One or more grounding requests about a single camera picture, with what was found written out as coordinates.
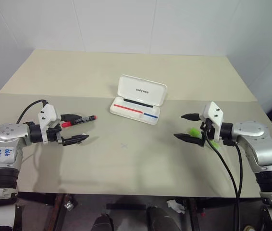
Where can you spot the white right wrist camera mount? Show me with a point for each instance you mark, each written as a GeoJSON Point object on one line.
{"type": "Point", "coordinates": [214, 113]}

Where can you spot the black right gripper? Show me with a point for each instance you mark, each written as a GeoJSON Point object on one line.
{"type": "Point", "coordinates": [208, 131]}

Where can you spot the thin black pen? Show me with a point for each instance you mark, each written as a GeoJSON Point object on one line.
{"type": "Point", "coordinates": [138, 103]}

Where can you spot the dark rounded shape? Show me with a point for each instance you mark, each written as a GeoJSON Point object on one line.
{"type": "Point", "coordinates": [104, 223]}
{"type": "Point", "coordinates": [162, 220]}

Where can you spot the green highlighter pen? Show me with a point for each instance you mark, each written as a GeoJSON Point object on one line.
{"type": "Point", "coordinates": [194, 132]}

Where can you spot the small shiny metal piece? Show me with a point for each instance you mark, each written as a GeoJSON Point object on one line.
{"type": "Point", "coordinates": [68, 205]}

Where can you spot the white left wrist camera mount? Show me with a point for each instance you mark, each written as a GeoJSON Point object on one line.
{"type": "Point", "coordinates": [48, 115]}

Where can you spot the black marker with red cap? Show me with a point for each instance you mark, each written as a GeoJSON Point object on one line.
{"type": "Point", "coordinates": [84, 119]}

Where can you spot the white pen case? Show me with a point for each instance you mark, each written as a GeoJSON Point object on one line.
{"type": "Point", "coordinates": [140, 90]}

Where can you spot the crumpled white paper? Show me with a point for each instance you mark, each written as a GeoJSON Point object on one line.
{"type": "Point", "coordinates": [175, 206]}

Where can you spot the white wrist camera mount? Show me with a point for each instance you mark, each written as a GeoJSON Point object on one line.
{"type": "Point", "coordinates": [214, 113]}
{"type": "Point", "coordinates": [48, 115]}

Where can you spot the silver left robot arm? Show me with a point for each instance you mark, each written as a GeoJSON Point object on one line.
{"type": "Point", "coordinates": [8, 134]}

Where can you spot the rusty metal table leg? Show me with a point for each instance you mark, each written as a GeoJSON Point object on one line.
{"type": "Point", "coordinates": [54, 214]}
{"type": "Point", "coordinates": [193, 216]}

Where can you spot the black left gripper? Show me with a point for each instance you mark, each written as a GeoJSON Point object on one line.
{"type": "Point", "coordinates": [53, 134]}

